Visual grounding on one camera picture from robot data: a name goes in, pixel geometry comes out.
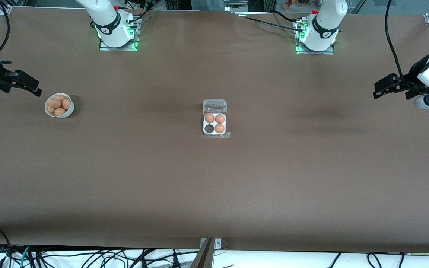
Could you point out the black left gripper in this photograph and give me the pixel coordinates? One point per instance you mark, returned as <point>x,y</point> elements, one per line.
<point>412,77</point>

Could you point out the brown egg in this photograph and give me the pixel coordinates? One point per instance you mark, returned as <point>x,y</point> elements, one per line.
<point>60,111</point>
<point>50,110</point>
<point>54,103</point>
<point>209,118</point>
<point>219,128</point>
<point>60,97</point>
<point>66,104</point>
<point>220,118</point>

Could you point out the clear plastic egg box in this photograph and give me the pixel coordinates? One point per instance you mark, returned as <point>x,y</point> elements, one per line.
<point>214,105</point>

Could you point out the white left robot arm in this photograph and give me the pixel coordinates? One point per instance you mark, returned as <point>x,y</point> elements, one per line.
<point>326,22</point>

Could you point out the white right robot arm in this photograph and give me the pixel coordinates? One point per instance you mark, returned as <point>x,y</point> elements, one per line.
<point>106,18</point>

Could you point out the white round bowl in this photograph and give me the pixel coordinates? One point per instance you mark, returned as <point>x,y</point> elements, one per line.
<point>69,111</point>

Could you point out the orange background clutter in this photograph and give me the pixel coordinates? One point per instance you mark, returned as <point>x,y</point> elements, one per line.
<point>288,4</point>

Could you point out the dark metal strut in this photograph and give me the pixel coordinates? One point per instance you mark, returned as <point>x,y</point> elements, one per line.
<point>203,258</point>

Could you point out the metal corner bracket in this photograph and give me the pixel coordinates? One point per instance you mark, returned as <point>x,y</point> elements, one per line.
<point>4,10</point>

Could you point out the small metal table bracket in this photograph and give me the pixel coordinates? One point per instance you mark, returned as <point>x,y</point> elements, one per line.
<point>218,243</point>

